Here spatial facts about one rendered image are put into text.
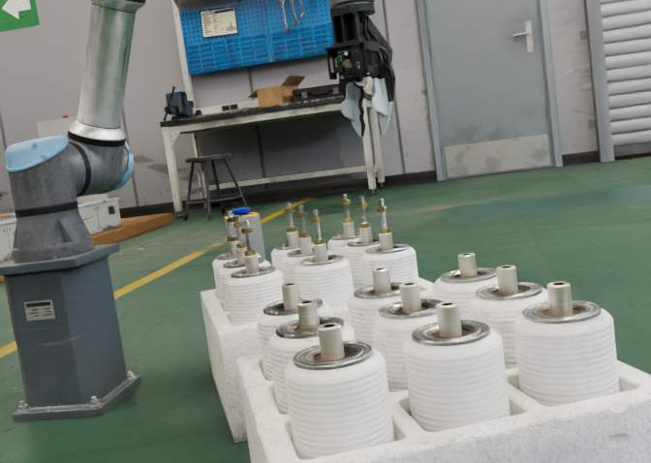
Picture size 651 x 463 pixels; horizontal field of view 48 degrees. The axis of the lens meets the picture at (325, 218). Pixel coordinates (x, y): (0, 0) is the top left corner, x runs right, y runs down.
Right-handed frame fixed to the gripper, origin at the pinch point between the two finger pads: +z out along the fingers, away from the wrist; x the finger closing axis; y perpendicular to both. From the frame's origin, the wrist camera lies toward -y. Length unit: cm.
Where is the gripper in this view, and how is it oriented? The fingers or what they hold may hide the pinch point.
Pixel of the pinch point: (373, 127)
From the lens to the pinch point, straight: 127.0
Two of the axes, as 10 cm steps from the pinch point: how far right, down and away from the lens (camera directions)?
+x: 8.8, -0.7, -4.7
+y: -4.6, 1.5, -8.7
